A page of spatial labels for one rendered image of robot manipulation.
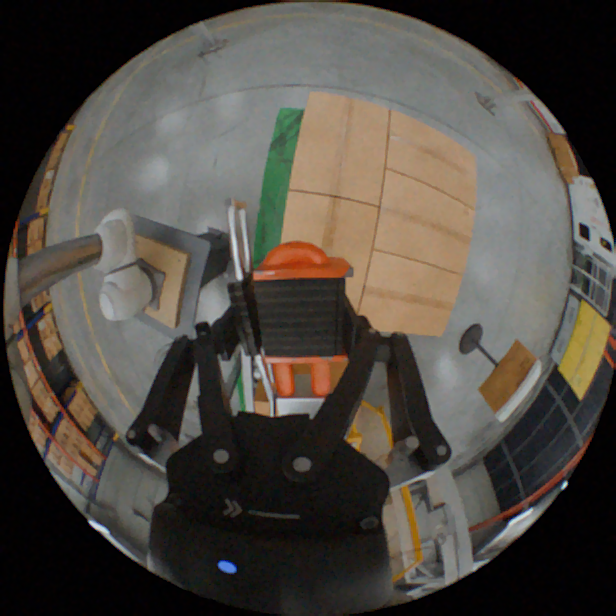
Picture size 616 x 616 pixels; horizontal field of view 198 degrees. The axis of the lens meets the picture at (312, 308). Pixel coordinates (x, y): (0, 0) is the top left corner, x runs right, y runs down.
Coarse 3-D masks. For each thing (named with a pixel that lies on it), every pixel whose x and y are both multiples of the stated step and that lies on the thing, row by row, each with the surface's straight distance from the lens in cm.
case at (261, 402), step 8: (264, 360) 94; (296, 368) 90; (304, 368) 91; (336, 368) 93; (344, 368) 94; (336, 376) 89; (272, 384) 83; (336, 384) 85; (256, 392) 80; (264, 392) 80; (256, 400) 77; (264, 400) 77; (256, 408) 81; (264, 408) 80; (360, 408) 81
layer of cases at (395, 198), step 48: (336, 96) 114; (336, 144) 97; (384, 144) 104; (432, 144) 120; (288, 192) 90; (336, 192) 90; (384, 192) 96; (432, 192) 109; (288, 240) 89; (336, 240) 90; (384, 240) 95; (432, 240) 108; (384, 288) 100; (432, 288) 113
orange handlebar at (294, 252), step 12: (276, 252) 16; (288, 252) 16; (300, 252) 16; (312, 252) 16; (324, 252) 17; (264, 264) 17; (276, 264) 16; (276, 372) 21; (288, 372) 21; (312, 372) 22; (324, 372) 21; (276, 384) 23; (288, 384) 22; (312, 384) 23; (324, 384) 22
